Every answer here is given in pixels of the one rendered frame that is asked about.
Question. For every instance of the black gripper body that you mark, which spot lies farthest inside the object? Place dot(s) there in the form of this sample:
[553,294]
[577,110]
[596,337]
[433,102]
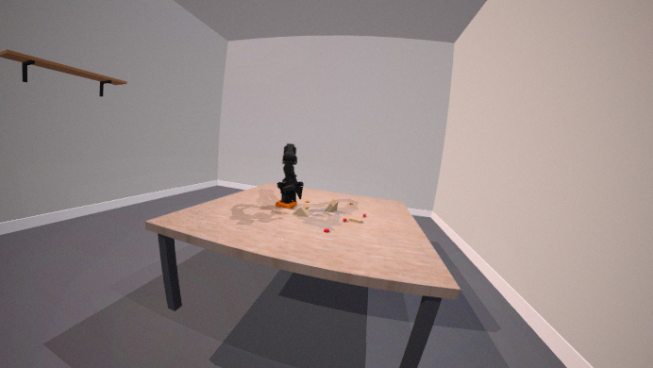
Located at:
[292,183]

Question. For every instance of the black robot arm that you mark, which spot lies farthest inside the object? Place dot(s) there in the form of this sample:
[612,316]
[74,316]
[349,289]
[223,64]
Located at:
[288,160]

